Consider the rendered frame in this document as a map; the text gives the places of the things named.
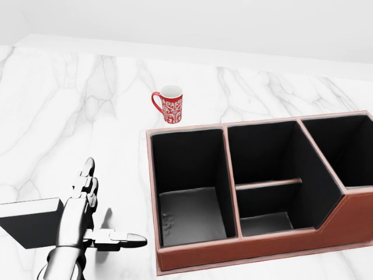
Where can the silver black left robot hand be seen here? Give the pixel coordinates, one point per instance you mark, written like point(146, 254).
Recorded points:
point(73, 216)

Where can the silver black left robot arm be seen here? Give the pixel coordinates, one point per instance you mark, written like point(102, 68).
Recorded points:
point(61, 262)

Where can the red-brown desk caddy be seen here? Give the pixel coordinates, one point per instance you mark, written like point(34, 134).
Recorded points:
point(256, 201)

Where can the red white patterned mug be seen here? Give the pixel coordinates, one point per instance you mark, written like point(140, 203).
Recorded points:
point(170, 104)

